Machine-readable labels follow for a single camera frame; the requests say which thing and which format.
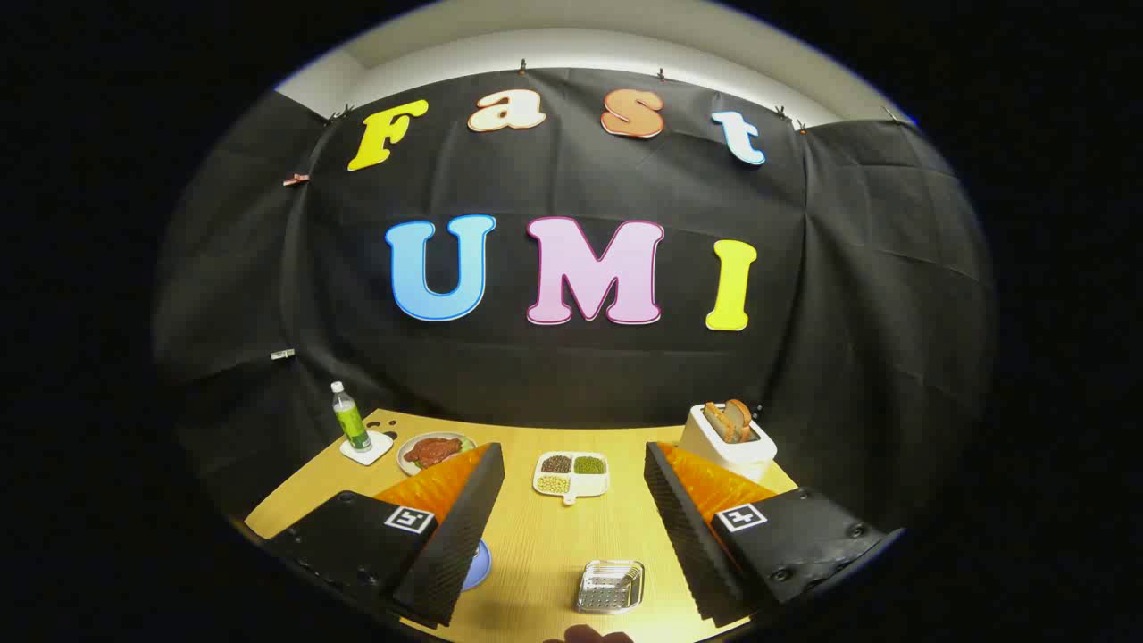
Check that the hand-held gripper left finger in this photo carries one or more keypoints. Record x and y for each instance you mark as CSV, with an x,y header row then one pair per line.
x,y
455,545

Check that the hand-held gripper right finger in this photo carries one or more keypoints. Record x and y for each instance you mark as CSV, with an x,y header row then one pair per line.
x,y
688,545

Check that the blue plate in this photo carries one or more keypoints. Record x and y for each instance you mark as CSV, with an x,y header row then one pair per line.
x,y
479,567

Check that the plate of steak and vegetables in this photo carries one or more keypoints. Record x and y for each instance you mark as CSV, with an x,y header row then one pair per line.
x,y
433,451

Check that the white toaster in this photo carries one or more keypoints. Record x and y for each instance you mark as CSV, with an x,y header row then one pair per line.
x,y
728,455

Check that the white square coaster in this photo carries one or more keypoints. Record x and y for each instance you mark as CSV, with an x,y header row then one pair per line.
x,y
379,446

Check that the toasted bread slice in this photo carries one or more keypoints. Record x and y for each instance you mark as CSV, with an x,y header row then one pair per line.
x,y
715,421
739,418

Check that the white divided tray of beans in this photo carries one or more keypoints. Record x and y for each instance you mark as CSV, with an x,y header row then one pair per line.
x,y
571,487

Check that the green label water bottle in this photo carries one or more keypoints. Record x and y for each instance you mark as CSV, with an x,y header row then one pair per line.
x,y
350,424

